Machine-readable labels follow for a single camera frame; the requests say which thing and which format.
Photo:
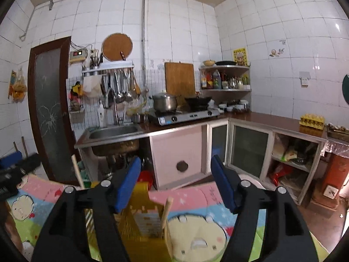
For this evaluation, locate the white control box with display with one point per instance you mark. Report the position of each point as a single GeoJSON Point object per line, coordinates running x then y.
{"type": "Point", "coordinates": [77, 56]}

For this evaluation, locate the row of hanging kitchen utensils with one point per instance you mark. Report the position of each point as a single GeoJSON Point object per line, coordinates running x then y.
{"type": "Point", "coordinates": [120, 87]}

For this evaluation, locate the metal wall pipe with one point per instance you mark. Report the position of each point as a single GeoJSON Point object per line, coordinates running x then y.
{"type": "Point", "coordinates": [143, 32]}

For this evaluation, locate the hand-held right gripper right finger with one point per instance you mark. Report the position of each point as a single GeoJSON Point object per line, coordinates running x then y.
{"type": "Point", "coordinates": [223, 185]}

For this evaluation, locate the orange box with white socket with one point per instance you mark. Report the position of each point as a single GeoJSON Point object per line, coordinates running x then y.
{"type": "Point", "coordinates": [336, 174]}

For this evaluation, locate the kitchen counter cabinet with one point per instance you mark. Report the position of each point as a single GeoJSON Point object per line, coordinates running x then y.
{"type": "Point", "coordinates": [267, 120]}

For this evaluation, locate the black pan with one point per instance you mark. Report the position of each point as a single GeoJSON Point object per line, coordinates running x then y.
{"type": "Point", "coordinates": [225, 63]}

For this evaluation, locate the row of condiment bottles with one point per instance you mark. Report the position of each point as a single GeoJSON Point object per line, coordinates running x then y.
{"type": "Point", "coordinates": [216, 80]}

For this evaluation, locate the red plastic basin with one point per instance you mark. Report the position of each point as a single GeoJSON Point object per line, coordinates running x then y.
{"type": "Point", "coordinates": [146, 178]}

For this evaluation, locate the narrow glass cabinet door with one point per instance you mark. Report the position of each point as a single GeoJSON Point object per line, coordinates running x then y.
{"type": "Point", "coordinates": [219, 142]}

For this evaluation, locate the yellow wall poster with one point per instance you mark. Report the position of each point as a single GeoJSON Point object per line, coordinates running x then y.
{"type": "Point", "coordinates": [240, 56]}

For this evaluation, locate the white wall socket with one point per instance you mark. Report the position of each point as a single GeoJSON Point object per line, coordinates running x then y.
{"type": "Point", "coordinates": [304, 78]}

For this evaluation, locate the wooden cutting board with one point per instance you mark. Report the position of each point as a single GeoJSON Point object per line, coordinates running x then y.
{"type": "Point", "coordinates": [180, 77]}

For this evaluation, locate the bags in open cabinet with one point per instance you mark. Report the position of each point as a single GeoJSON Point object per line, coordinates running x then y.
{"type": "Point", "coordinates": [291, 152]}

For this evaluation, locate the yellow plastic utensil holder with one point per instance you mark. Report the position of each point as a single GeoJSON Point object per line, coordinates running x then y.
{"type": "Point", "coordinates": [141, 223]}

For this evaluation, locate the tray of small items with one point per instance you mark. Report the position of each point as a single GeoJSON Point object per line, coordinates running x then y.
{"type": "Point", "coordinates": [338, 132]}

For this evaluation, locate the hanging yellow bags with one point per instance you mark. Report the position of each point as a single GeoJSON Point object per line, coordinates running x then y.
{"type": "Point", "coordinates": [18, 86]}

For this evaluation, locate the metal wall rack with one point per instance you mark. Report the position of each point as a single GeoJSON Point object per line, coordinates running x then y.
{"type": "Point", "coordinates": [109, 67]}

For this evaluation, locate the pink cabinet door with hole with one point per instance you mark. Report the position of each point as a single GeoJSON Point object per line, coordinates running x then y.
{"type": "Point", "coordinates": [177, 147]}

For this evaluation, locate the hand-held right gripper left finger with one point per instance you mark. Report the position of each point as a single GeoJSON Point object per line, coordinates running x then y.
{"type": "Point", "coordinates": [128, 185]}

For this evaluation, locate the steel pot with lid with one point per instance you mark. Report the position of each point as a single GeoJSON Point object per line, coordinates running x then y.
{"type": "Point", "coordinates": [164, 102]}

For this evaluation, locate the steel faucet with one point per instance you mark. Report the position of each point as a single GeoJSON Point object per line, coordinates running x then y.
{"type": "Point", "coordinates": [116, 109]}

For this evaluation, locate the black wok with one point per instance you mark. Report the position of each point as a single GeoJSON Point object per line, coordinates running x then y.
{"type": "Point", "coordinates": [198, 101]}

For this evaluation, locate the wooden chopstick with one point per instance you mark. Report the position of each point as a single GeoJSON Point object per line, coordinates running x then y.
{"type": "Point", "coordinates": [166, 215]}
{"type": "Point", "coordinates": [77, 172]}

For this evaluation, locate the metal corner shelf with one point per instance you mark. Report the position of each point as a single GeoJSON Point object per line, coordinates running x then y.
{"type": "Point", "coordinates": [226, 90]}

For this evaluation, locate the printed cartoon blanket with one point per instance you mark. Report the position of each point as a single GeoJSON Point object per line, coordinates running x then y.
{"type": "Point", "coordinates": [190, 223]}

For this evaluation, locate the green round wall hanging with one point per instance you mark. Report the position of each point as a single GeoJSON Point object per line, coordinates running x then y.
{"type": "Point", "coordinates": [346, 90]}

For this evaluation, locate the stainless steel sink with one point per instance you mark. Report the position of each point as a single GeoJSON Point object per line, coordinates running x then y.
{"type": "Point", "coordinates": [114, 132]}

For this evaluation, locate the white hanging plastic bag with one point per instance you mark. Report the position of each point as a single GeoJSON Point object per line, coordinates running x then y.
{"type": "Point", "coordinates": [91, 86]}

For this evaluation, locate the steel gas stove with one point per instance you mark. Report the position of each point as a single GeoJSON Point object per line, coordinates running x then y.
{"type": "Point", "coordinates": [182, 117]}

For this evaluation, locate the brown frosted glass door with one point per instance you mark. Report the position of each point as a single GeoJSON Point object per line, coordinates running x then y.
{"type": "Point", "coordinates": [49, 101]}

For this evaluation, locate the yellow egg carton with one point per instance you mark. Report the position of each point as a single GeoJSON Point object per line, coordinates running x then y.
{"type": "Point", "coordinates": [312, 121]}

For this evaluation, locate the yellow bowl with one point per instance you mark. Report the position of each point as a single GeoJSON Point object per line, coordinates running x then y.
{"type": "Point", "coordinates": [208, 63]}

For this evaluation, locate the steel cup of chopsticks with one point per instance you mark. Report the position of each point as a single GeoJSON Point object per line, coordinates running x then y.
{"type": "Point", "coordinates": [95, 60]}

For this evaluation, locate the wooden sticks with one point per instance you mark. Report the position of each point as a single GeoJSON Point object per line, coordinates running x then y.
{"type": "Point", "coordinates": [24, 146]}

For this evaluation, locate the wide glass cabinet door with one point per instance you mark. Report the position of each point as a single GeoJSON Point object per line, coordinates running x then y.
{"type": "Point", "coordinates": [249, 147]}

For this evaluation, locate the white soap bottle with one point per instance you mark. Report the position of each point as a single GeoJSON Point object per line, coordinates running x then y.
{"type": "Point", "coordinates": [101, 116]}

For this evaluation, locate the small steel cup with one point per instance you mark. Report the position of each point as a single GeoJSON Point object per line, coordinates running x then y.
{"type": "Point", "coordinates": [137, 118]}

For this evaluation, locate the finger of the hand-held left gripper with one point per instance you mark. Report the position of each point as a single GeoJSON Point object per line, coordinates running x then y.
{"type": "Point", "coordinates": [11, 160]}
{"type": "Point", "coordinates": [28, 163]}

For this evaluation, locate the group of small bowls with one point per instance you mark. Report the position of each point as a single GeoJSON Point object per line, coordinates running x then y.
{"type": "Point", "coordinates": [234, 107]}

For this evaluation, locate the wall sticker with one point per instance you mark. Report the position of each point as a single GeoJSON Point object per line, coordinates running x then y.
{"type": "Point", "coordinates": [275, 52]}

